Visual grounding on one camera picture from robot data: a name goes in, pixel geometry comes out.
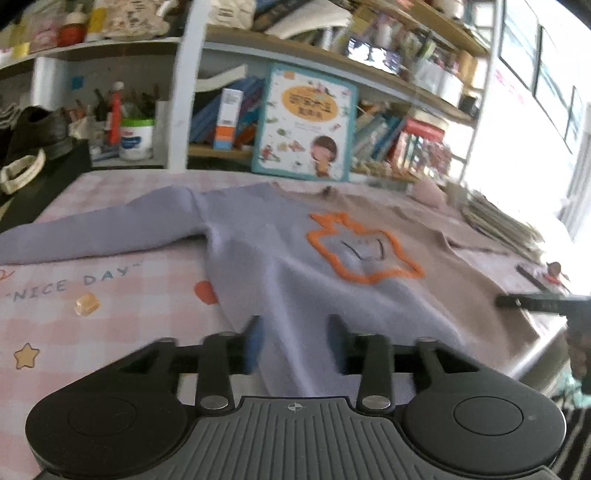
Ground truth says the smartphone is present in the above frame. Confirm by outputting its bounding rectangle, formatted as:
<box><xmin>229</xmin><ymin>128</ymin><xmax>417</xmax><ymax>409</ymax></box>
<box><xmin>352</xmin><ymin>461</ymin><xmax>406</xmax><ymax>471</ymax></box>
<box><xmin>346</xmin><ymin>37</ymin><xmax>402</xmax><ymax>75</ymax></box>

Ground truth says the row of leaning thin books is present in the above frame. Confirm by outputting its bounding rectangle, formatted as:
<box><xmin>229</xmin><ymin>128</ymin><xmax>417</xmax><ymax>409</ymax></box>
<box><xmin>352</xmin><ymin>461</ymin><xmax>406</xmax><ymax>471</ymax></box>
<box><xmin>351</xmin><ymin>104</ymin><xmax>407</xmax><ymax>174</ymax></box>

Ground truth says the white and orange carton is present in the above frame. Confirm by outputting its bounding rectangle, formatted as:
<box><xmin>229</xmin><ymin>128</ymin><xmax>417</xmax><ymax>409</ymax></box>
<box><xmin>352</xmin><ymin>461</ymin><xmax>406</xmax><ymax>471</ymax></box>
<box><xmin>215</xmin><ymin>88</ymin><xmax>244</xmax><ymax>151</ymax></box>

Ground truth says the children's picture book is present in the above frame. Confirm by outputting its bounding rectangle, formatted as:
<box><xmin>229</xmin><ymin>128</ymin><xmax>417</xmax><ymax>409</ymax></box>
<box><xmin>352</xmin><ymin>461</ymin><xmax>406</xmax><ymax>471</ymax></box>
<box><xmin>252</xmin><ymin>62</ymin><xmax>360</xmax><ymax>182</ymax></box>

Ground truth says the thick red book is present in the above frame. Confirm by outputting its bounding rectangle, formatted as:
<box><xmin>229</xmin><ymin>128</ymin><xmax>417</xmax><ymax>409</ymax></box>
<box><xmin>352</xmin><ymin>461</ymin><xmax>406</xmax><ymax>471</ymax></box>
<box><xmin>402</xmin><ymin>117</ymin><xmax>446</xmax><ymax>139</ymax></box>

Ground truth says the white storage box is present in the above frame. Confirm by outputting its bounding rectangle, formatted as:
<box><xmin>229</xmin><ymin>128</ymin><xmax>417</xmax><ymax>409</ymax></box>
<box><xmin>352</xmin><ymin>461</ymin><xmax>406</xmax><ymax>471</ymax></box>
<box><xmin>436</xmin><ymin>69</ymin><xmax>465</xmax><ymax>107</ymax></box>

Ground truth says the pink checked printed tablecloth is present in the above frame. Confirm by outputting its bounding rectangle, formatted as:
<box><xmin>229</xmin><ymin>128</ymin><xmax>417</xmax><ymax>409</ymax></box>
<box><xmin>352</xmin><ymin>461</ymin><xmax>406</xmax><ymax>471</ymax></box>
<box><xmin>0</xmin><ymin>168</ymin><xmax>571</xmax><ymax>480</ymax></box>

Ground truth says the red round jar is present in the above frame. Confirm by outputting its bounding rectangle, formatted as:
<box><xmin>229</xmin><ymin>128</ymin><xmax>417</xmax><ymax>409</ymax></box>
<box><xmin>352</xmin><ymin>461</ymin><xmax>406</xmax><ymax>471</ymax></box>
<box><xmin>58</xmin><ymin>4</ymin><xmax>88</xmax><ymax>47</ymax></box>

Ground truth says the purple and tan sweater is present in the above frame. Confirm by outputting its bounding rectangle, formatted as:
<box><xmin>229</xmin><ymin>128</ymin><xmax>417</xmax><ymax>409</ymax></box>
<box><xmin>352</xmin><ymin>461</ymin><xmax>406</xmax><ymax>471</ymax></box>
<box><xmin>0</xmin><ymin>182</ymin><xmax>548</xmax><ymax>398</ymax></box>

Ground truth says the row of shelf books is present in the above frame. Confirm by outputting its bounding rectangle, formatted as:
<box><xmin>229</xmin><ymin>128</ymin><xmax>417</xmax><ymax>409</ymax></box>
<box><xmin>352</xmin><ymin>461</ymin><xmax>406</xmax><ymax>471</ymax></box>
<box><xmin>252</xmin><ymin>0</ymin><xmax>462</xmax><ymax>51</ymax></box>

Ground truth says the white cat figurine plaque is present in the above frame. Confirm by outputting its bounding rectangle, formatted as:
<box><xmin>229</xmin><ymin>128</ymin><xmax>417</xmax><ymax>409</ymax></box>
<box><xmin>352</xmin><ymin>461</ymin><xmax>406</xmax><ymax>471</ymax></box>
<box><xmin>102</xmin><ymin>0</ymin><xmax>171</xmax><ymax>40</ymax></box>

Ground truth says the white and wooden bookshelf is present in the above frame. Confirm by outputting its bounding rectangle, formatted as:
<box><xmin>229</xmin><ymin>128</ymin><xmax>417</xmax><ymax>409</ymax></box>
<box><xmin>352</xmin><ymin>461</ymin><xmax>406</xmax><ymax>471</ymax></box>
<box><xmin>0</xmin><ymin>0</ymin><xmax>492</xmax><ymax>185</ymax></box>

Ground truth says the black leather shoe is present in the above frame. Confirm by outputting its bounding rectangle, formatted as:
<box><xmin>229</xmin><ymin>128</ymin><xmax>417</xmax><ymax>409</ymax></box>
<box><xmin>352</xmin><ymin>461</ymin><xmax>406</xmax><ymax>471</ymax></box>
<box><xmin>9</xmin><ymin>106</ymin><xmax>75</xmax><ymax>160</ymax></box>

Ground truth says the cream woven band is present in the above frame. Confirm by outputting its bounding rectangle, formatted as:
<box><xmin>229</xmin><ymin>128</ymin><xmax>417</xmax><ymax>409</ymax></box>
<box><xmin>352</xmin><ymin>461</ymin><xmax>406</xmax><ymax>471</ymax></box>
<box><xmin>0</xmin><ymin>150</ymin><xmax>47</xmax><ymax>195</ymax></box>

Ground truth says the white tub green lid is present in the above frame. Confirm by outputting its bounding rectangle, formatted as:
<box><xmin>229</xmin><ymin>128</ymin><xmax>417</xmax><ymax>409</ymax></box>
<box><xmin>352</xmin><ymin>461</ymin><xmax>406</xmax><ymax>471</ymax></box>
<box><xmin>119</xmin><ymin>117</ymin><xmax>154</xmax><ymax>161</ymax></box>

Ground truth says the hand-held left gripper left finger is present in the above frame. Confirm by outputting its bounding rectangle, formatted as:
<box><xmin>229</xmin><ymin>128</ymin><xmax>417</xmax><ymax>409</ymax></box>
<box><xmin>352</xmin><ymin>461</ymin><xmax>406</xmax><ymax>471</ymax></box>
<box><xmin>117</xmin><ymin>315</ymin><xmax>266</xmax><ymax>415</ymax></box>

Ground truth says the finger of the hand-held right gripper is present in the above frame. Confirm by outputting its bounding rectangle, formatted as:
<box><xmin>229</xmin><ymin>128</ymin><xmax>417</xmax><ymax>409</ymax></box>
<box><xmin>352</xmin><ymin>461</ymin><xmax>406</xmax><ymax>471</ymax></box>
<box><xmin>496</xmin><ymin>293</ymin><xmax>591</xmax><ymax>315</ymax></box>

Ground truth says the row of blue books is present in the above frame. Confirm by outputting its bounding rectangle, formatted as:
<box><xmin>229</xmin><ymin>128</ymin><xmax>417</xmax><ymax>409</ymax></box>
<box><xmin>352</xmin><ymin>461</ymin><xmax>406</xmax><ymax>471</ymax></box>
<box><xmin>190</xmin><ymin>76</ymin><xmax>266</xmax><ymax>148</ymax></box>

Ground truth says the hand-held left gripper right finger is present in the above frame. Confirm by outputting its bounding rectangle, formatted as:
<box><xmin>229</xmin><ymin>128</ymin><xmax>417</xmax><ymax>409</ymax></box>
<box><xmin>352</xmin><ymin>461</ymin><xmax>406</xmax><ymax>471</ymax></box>
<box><xmin>327</xmin><ymin>315</ymin><xmax>483</xmax><ymax>415</ymax></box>

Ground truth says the pencil holder with pens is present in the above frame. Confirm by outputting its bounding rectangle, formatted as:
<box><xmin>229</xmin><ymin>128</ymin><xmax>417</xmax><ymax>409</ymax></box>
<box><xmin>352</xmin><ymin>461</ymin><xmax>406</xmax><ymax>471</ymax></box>
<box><xmin>69</xmin><ymin>83</ymin><xmax>160</xmax><ymax>155</ymax></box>

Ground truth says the red bottle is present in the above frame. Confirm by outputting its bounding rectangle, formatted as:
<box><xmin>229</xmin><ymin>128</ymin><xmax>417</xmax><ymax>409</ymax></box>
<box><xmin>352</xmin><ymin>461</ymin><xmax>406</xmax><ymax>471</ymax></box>
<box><xmin>109</xmin><ymin>82</ymin><xmax>126</xmax><ymax>146</ymax></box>

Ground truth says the stack of notebooks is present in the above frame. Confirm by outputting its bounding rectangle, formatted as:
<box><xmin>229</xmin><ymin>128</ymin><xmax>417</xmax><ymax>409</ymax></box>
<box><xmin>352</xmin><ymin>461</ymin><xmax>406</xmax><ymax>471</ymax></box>
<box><xmin>462</xmin><ymin>189</ymin><xmax>546</xmax><ymax>264</ymax></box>

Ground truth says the open white book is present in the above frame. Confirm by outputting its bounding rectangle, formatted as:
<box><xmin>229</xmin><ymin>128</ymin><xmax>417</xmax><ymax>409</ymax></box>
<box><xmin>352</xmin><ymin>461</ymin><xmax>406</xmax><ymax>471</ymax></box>
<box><xmin>194</xmin><ymin>64</ymin><xmax>250</xmax><ymax>93</ymax></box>

